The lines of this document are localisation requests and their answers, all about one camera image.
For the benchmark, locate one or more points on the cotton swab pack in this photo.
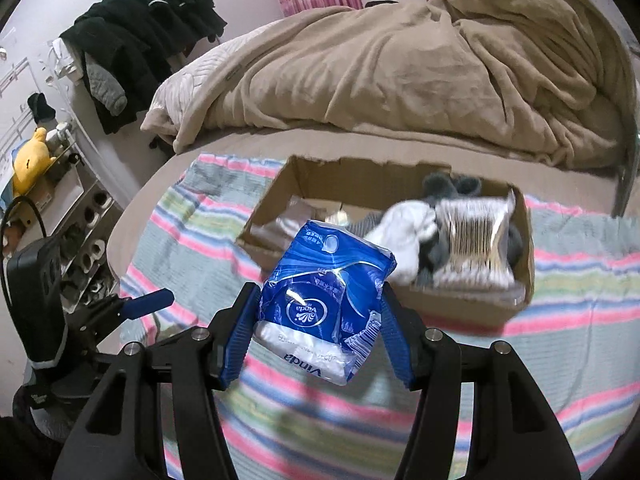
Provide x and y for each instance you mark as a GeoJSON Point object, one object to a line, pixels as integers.
{"type": "Point", "coordinates": [475, 240]}

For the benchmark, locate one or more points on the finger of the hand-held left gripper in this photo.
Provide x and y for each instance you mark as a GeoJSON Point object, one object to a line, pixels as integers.
{"type": "Point", "coordinates": [150, 302]}

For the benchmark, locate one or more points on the beige round bed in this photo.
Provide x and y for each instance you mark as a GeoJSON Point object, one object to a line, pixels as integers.
{"type": "Point", "coordinates": [150, 195]}

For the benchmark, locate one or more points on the blue tissue pack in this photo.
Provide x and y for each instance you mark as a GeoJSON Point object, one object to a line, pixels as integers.
{"type": "Point", "coordinates": [320, 300]}

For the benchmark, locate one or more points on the striped blanket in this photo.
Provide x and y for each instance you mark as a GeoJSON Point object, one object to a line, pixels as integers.
{"type": "Point", "coordinates": [575, 285]}

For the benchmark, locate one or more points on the clear snack bag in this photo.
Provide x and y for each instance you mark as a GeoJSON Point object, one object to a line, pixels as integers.
{"type": "Point", "coordinates": [310, 210]}

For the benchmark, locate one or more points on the grey dotted sock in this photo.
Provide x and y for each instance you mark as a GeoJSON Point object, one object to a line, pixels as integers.
{"type": "Point", "coordinates": [431, 261]}

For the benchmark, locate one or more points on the grey quilted garment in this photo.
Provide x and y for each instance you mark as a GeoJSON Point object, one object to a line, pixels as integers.
{"type": "Point", "coordinates": [105, 87]}

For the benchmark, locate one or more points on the black hanging item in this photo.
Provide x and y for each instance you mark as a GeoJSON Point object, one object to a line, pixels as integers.
{"type": "Point", "coordinates": [41, 107]}

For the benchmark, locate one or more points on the brown cardboard box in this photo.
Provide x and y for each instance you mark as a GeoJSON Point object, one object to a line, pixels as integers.
{"type": "Point", "coordinates": [475, 310]}

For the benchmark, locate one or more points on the white quilted duvet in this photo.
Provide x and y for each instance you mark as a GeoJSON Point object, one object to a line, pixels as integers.
{"type": "Point", "coordinates": [192, 80]}

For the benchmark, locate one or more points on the grey knit gloves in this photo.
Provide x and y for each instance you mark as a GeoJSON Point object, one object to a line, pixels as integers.
{"type": "Point", "coordinates": [442, 187]}

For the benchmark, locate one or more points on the white shelf rack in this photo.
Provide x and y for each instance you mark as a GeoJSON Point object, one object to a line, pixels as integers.
{"type": "Point", "coordinates": [82, 195]}

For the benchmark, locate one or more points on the beige fleece blanket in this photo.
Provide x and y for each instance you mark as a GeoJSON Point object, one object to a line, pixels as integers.
{"type": "Point", "coordinates": [375, 75]}

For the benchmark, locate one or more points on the white sock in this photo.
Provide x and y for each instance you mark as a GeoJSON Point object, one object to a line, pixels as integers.
{"type": "Point", "coordinates": [405, 230]}

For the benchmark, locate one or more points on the small white plush toy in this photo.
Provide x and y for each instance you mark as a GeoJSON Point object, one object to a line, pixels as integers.
{"type": "Point", "coordinates": [59, 136]}

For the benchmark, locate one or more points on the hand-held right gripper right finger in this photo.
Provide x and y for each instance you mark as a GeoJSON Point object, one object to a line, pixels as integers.
{"type": "Point", "coordinates": [396, 340]}

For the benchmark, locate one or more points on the hanging black clothes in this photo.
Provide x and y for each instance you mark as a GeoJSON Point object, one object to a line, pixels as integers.
{"type": "Point", "coordinates": [145, 25]}

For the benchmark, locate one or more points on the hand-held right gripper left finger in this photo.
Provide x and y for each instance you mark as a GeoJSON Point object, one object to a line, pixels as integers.
{"type": "Point", "coordinates": [240, 340]}

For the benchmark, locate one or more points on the yellow plush toy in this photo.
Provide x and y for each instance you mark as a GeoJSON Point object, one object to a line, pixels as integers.
{"type": "Point", "coordinates": [30, 162]}

